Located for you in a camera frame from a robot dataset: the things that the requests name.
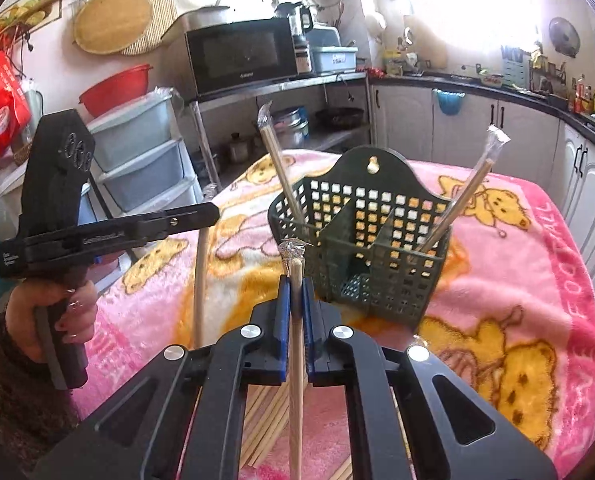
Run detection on row of seasoning bottles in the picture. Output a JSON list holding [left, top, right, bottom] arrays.
[[570, 74, 595, 117]]

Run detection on person's left hand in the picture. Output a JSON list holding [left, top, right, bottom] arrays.
[[5, 277, 99, 363]]

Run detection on stacked steel pots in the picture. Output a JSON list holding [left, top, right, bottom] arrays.
[[272, 106, 309, 150]]

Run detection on round striped reed mat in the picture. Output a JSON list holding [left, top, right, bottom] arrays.
[[120, 0, 179, 56]]

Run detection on metal shelf rack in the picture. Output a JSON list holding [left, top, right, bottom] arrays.
[[165, 10, 373, 196]]

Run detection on pile of chopsticks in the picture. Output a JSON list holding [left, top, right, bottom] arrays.
[[192, 385, 353, 480]]

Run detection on small lidded steel pot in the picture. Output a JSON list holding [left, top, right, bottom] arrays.
[[228, 132, 251, 163]]

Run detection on black frying pan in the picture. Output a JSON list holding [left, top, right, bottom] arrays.
[[316, 107, 365, 128]]

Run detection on black microwave oven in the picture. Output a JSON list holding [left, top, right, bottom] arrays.
[[185, 17, 298, 96]]

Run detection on person's left forearm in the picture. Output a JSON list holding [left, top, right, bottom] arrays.
[[0, 312, 86, 480]]

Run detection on blue-grey storage box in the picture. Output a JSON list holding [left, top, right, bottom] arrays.
[[310, 45, 359, 75]]

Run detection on bright kitchen window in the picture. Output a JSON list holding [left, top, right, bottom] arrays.
[[405, 0, 538, 46]]

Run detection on wooden chopstick pair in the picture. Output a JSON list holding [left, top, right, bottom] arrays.
[[417, 125, 509, 256], [279, 239, 309, 480], [194, 227, 213, 351], [256, 102, 305, 233]]

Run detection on grey plastic drawer unit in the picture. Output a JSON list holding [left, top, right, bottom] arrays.
[[85, 89, 206, 213]]

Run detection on round bamboo tray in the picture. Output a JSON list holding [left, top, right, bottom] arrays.
[[72, 0, 154, 55]]

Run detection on wall poster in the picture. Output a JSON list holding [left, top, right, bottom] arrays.
[[0, 0, 63, 43]]

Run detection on red plastic basin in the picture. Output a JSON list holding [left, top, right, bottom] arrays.
[[78, 64, 154, 118]]

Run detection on white kitchen cabinets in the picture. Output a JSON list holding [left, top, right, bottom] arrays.
[[370, 82, 595, 311]]

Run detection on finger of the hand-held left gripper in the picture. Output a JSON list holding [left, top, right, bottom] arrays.
[[128, 203, 222, 257]]

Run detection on black electric kettle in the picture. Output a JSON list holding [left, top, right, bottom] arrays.
[[276, 1, 314, 36]]

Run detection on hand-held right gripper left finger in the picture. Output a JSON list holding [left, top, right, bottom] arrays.
[[30, 274, 298, 480]]

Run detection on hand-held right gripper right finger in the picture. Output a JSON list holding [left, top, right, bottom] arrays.
[[300, 277, 558, 480]]

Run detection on dark green utensil basket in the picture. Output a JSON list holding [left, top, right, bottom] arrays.
[[268, 145, 453, 333]]

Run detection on blue hanging bin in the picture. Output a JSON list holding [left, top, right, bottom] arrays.
[[435, 89, 465, 116]]

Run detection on pink bear printed blanket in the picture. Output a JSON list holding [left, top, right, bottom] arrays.
[[72, 147, 595, 480]]

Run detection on pale cutting board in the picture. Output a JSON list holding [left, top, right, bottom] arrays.
[[402, 15, 448, 68]]

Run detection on black kitchen countertop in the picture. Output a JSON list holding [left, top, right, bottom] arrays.
[[367, 67, 595, 143]]

